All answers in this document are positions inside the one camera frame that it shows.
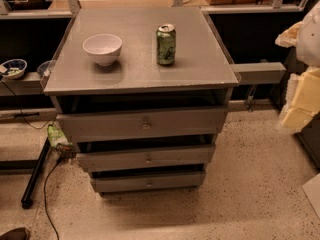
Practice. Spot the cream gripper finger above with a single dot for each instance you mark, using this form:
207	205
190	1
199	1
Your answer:
288	38
302	101

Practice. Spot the grey top drawer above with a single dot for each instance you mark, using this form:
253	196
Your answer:
120	125

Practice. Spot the grey drawer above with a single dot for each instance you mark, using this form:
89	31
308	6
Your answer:
146	158
156	181
120	125

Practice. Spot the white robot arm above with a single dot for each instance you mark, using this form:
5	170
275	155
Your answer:
308	39

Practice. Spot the grey middle drawer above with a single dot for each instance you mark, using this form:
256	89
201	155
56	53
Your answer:
146	158

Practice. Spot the grey drawer cabinet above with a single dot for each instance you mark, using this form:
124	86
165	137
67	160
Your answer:
199	77

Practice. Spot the grey bottom drawer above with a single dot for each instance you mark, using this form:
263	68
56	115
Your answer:
156	181

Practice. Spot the grey side shelf beam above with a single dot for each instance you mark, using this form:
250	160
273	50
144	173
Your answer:
259	73

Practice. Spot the white floor board corner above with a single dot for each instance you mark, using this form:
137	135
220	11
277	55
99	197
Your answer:
312	191

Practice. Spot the green soda can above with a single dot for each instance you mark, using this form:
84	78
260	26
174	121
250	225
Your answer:
166	44

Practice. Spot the white ceramic bowl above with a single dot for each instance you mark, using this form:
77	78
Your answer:
103	49

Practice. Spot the small clear glass bowl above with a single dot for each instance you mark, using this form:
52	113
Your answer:
45	69

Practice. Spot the green snack bag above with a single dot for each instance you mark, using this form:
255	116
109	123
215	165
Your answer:
58	140

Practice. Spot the grey left low shelf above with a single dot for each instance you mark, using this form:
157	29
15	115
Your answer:
29	84

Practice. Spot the blue patterned bowl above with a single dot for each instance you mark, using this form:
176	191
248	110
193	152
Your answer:
13	69

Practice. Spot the black metal floor bar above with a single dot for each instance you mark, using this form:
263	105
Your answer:
26	200

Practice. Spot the brown shoe tip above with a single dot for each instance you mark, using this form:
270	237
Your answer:
16	234

